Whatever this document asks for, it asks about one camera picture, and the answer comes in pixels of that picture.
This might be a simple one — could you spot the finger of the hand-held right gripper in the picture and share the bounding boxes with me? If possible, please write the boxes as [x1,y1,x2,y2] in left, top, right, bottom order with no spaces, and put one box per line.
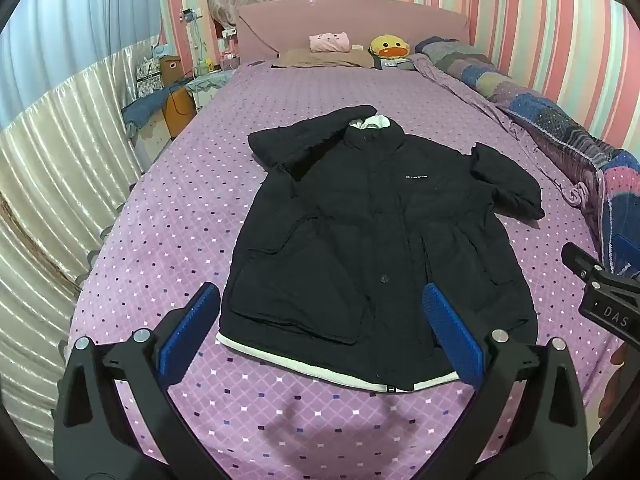
[560,242,607,286]

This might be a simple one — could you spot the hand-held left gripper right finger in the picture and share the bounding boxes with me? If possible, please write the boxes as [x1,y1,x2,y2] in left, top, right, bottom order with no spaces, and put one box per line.
[422,283,591,480]

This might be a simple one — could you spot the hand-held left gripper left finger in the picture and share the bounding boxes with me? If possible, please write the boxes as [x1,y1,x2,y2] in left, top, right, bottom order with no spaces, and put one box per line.
[52,282,226,480]

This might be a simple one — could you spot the black coat with white lining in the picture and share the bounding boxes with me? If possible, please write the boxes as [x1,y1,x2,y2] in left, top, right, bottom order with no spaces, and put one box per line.
[218,105,547,393]

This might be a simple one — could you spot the purple diamond-patterned bed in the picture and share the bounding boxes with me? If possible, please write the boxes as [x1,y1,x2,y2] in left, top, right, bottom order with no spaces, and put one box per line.
[62,62,626,480]

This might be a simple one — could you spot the patchwork quilt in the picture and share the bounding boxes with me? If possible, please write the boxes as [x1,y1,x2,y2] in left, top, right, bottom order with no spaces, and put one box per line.
[410,36,640,281]

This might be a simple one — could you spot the shiny cream satin curtain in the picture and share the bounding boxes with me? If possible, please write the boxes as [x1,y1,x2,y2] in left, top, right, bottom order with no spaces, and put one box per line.
[0,35,167,411]

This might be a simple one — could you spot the orange wooden nightstand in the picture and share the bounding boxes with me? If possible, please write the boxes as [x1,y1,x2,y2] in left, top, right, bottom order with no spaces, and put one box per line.
[164,87,196,139]

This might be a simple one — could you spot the pale blue nightstand cover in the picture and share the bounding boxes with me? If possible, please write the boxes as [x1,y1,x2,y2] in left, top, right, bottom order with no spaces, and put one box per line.
[185,70,234,97]

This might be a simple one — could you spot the floral patterned bag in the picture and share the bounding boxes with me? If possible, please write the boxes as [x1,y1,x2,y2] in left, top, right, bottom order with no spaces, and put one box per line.
[135,57,164,97]

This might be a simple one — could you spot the brown cardboard box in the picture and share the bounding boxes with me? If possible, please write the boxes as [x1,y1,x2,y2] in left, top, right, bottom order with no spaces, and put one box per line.
[158,55,182,84]

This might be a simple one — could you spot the yellow duck plush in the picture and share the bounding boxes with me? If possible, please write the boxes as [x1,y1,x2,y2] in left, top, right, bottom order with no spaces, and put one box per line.
[369,35,412,60]

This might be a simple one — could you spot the brown pillow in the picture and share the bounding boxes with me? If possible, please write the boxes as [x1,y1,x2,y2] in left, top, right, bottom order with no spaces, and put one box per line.
[272,48,376,69]

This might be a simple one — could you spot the pink folded cloth with face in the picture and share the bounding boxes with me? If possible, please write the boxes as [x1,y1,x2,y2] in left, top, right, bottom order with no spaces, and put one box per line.
[309,32,350,54]

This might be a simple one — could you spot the pink bed headboard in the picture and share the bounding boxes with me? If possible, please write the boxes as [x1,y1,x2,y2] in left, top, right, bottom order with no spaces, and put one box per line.
[236,0,471,59]

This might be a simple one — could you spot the light blue curtain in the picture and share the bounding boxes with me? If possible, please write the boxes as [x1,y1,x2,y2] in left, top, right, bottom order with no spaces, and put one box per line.
[0,0,167,126]

